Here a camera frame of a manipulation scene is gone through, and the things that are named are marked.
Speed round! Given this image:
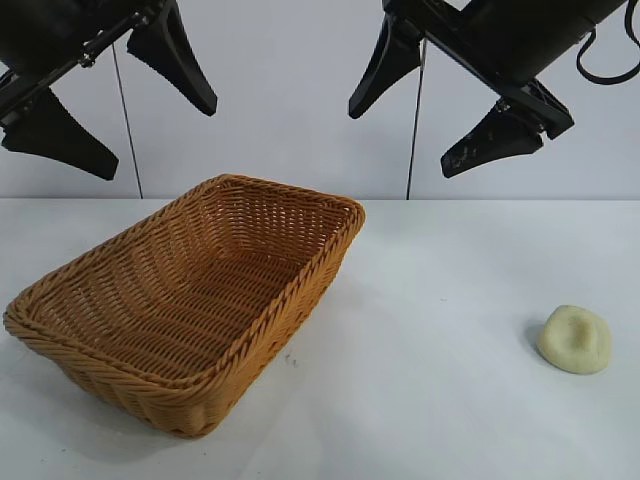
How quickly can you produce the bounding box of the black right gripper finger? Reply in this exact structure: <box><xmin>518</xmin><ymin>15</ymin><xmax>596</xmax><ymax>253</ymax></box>
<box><xmin>439</xmin><ymin>99</ymin><xmax>546</xmax><ymax>179</ymax></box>
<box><xmin>347</xmin><ymin>9</ymin><xmax>427</xmax><ymax>120</ymax></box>

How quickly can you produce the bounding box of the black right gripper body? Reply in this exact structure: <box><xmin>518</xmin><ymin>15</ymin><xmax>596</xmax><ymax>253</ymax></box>
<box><xmin>381</xmin><ymin>0</ymin><xmax>629</xmax><ymax>141</ymax></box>

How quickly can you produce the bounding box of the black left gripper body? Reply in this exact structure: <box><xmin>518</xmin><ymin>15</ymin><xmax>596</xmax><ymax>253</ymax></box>
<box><xmin>0</xmin><ymin>0</ymin><xmax>171</xmax><ymax>130</ymax></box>

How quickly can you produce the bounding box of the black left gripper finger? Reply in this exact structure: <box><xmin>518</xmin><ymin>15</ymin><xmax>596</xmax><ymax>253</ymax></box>
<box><xmin>0</xmin><ymin>87</ymin><xmax>120</xmax><ymax>182</ymax></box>
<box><xmin>125</xmin><ymin>0</ymin><xmax>219</xmax><ymax>118</ymax></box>

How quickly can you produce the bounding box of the brown woven wicker basket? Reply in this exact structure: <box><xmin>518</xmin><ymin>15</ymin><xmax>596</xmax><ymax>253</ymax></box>
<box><xmin>3</xmin><ymin>173</ymin><xmax>367</xmax><ymax>440</ymax></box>

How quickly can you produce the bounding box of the pale yellow egg yolk pastry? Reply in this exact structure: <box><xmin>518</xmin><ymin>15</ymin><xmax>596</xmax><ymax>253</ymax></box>
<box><xmin>537</xmin><ymin>303</ymin><xmax>614</xmax><ymax>375</ymax></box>

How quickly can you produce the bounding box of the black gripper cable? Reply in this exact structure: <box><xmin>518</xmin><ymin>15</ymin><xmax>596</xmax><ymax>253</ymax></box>
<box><xmin>576</xmin><ymin>0</ymin><xmax>640</xmax><ymax>85</ymax></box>

